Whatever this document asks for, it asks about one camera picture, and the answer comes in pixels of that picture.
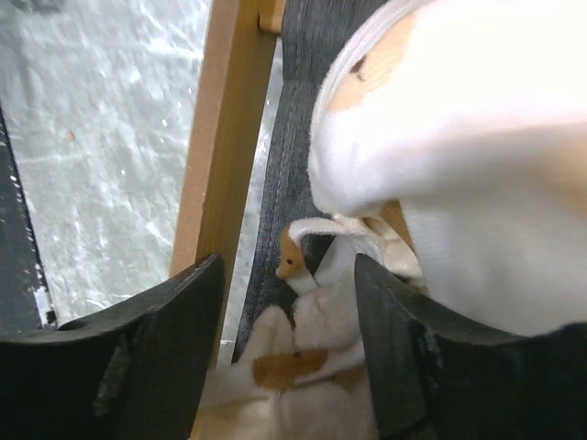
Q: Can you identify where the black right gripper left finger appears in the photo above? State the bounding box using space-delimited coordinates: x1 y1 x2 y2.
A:
1 255 225 440

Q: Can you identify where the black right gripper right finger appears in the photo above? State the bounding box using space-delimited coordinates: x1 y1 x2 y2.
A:
354 255 586 439

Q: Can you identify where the bear print bed mattress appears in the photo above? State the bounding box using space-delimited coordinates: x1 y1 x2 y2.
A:
196 1 586 439

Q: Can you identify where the wooden pet bed frame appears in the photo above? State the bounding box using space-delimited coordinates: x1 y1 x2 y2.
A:
168 0 322 440

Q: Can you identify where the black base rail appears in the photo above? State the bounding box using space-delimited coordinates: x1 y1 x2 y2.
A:
0 121 56 339

